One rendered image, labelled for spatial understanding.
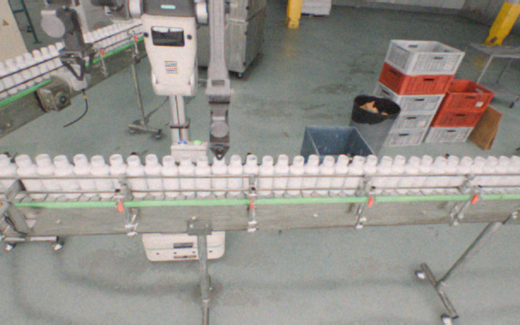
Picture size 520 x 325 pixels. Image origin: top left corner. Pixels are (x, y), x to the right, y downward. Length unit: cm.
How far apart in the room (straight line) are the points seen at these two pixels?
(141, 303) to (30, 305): 63
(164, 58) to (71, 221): 80
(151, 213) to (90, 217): 22
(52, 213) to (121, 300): 96
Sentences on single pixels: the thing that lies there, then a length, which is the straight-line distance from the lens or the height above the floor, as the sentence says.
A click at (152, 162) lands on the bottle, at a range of 107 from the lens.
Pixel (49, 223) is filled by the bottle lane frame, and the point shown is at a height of 89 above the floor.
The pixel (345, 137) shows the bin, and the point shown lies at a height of 87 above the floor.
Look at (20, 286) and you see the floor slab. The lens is 242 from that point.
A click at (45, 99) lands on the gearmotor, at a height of 93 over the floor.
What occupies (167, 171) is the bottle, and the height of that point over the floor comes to 113.
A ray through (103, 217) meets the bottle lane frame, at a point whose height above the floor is 93.
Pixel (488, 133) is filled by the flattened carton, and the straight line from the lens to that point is 435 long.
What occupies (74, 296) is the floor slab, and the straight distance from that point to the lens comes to 223.
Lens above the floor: 180
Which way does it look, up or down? 37 degrees down
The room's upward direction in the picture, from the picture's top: 6 degrees clockwise
